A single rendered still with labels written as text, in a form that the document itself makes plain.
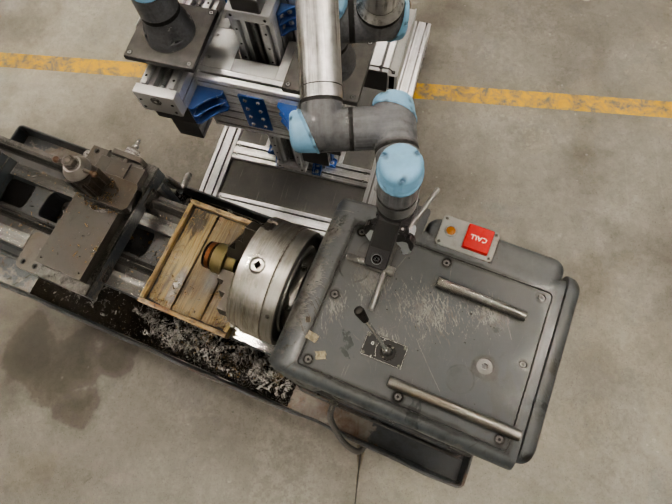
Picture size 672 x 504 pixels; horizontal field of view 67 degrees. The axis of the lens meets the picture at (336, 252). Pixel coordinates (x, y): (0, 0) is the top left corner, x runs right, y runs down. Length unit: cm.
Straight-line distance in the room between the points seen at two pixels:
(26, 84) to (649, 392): 358
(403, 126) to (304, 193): 156
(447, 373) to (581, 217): 176
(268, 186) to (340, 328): 141
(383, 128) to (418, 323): 46
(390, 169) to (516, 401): 58
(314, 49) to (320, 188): 154
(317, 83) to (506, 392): 72
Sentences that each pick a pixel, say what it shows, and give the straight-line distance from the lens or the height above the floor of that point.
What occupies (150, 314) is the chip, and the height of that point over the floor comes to 54.
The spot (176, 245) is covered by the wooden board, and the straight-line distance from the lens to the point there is 169.
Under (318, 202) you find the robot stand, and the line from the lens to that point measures 238.
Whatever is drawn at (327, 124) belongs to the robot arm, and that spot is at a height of 163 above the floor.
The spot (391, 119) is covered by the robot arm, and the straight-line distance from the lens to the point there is 89.
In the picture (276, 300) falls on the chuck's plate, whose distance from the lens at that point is 120.
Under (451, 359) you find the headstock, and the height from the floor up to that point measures 126.
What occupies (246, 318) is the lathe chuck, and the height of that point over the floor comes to 117.
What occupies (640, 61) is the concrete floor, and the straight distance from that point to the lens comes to 337.
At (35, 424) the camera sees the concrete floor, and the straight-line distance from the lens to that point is 281.
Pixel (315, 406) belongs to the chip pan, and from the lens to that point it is 184.
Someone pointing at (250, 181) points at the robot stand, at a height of 21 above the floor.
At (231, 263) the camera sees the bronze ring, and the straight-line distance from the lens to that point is 137.
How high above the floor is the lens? 237
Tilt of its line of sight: 71 degrees down
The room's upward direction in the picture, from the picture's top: 10 degrees counter-clockwise
